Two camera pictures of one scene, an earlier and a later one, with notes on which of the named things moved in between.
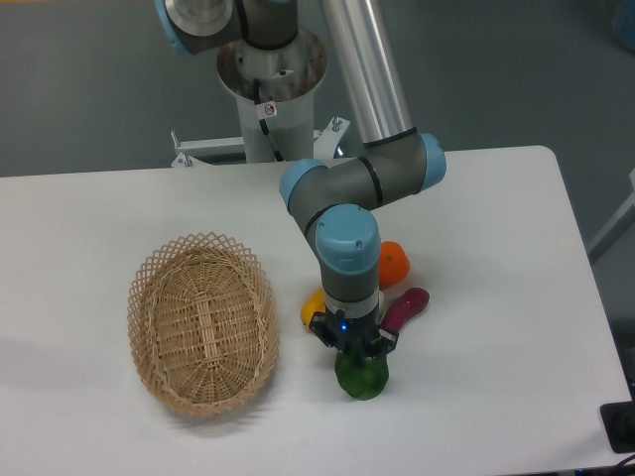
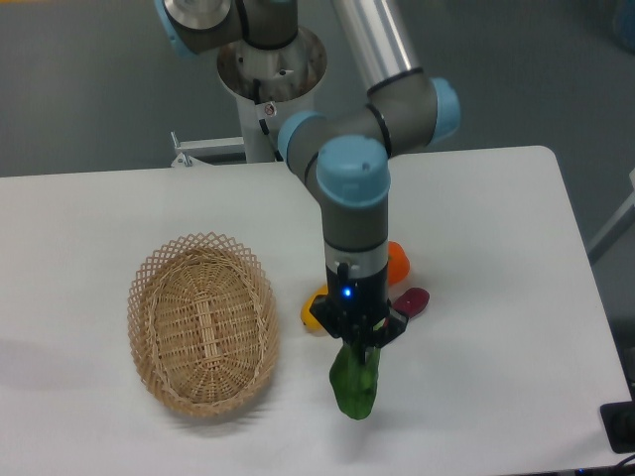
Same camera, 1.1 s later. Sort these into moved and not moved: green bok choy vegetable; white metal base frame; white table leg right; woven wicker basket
Moved: green bok choy vegetable
Not moved: woven wicker basket; white metal base frame; white table leg right
